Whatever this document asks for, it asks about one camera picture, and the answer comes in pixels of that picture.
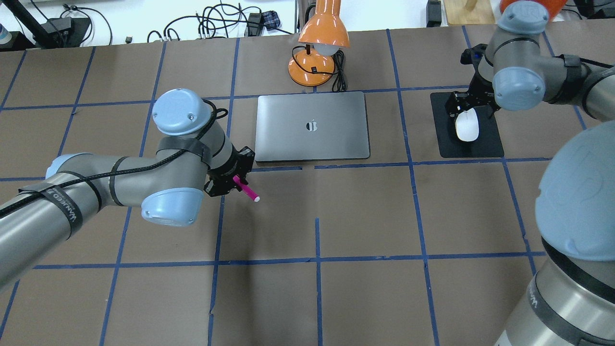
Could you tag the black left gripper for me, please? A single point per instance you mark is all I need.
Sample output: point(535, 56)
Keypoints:
point(226, 177)

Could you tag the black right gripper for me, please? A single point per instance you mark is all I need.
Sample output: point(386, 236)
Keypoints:
point(479, 92)

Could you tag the pink highlighter pen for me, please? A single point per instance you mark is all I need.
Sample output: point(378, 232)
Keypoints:
point(245, 189)

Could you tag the white computer mouse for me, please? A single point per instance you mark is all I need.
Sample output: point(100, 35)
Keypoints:
point(467, 125)

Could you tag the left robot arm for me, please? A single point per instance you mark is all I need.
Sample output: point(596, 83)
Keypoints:
point(195, 158)

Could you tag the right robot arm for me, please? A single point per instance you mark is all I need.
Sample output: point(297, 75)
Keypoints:
point(570, 299)

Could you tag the black mousepad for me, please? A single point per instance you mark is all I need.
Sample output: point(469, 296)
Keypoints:
point(487, 145)

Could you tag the wooden stand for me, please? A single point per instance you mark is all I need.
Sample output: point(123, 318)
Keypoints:
point(468, 12)

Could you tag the silver laptop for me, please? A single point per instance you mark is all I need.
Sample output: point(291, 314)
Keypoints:
point(312, 127)

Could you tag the orange desk lamp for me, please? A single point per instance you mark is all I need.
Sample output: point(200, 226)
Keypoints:
point(319, 57)

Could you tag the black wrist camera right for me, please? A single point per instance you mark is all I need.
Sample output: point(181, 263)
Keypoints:
point(473, 56)

